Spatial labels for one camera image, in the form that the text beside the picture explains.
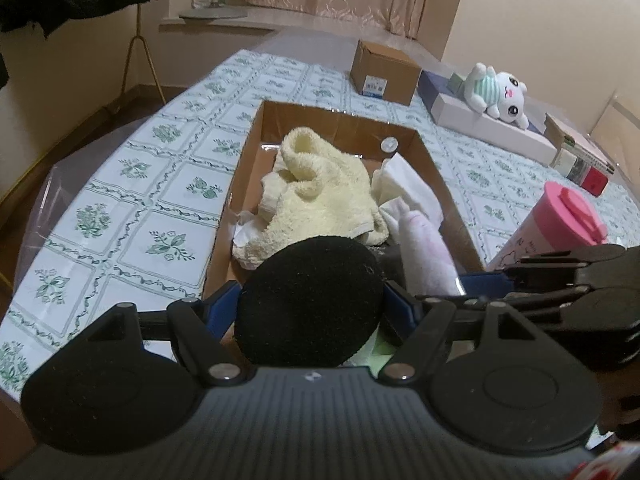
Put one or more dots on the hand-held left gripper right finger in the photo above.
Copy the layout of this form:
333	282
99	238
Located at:
400	307

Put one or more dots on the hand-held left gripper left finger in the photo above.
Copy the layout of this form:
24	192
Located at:
225	307

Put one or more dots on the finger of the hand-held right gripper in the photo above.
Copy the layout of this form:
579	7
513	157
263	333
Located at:
540	297
480	281

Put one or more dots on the light green cloth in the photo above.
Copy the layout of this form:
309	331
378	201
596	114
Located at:
377	350

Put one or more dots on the white pink cloth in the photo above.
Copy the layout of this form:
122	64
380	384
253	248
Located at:
425	250

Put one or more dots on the black fuzzy round pad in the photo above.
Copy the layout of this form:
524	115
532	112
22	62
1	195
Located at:
310	300

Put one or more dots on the cream terry towel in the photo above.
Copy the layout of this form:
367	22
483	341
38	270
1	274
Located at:
320	190

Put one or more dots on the pink lidded cup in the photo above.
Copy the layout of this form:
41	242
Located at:
550	230

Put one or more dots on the floral tablecloth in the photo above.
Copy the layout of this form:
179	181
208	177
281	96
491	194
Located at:
150	170

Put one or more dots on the white flat box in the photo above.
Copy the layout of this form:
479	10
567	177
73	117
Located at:
475	120

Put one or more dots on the pile of thin books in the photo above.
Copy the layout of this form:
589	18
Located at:
575	140

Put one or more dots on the plastic wrapped wooden board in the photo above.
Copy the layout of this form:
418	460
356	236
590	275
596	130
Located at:
622	130

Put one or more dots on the white plush bunny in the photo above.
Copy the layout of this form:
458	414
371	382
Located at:
500	95

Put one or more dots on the small closed cardboard box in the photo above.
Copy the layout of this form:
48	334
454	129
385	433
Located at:
385	70

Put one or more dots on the gold clothes rack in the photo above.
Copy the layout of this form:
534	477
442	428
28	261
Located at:
137	45

